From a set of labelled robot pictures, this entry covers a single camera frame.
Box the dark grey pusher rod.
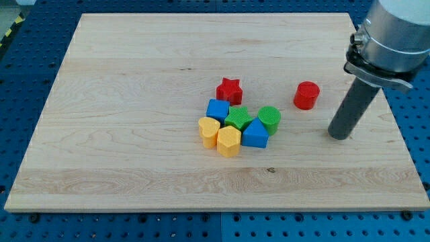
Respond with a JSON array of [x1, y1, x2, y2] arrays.
[[328, 78, 380, 140]]

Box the red cylinder block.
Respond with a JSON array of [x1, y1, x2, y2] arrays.
[[293, 81, 320, 110]]

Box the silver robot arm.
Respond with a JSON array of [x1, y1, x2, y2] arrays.
[[328, 0, 429, 140]]

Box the green cylinder block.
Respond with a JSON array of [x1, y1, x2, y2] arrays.
[[257, 106, 282, 136]]

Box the blue triangle block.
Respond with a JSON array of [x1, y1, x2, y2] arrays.
[[241, 118, 269, 148]]

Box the green star block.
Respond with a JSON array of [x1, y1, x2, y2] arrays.
[[224, 106, 253, 132]]

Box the red star block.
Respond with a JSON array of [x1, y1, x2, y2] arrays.
[[216, 77, 243, 106]]

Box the yellow hexagon block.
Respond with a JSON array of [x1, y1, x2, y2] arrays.
[[217, 126, 241, 157]]

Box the blue cube block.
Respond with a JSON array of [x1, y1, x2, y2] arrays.
[[206, 99, 230, 124]]

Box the yellow heart block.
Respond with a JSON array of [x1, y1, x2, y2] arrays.
[[198, 117, 220, 149]]

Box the light wooden board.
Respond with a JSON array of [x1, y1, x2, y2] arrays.
[[5, 13, 429, 212]]

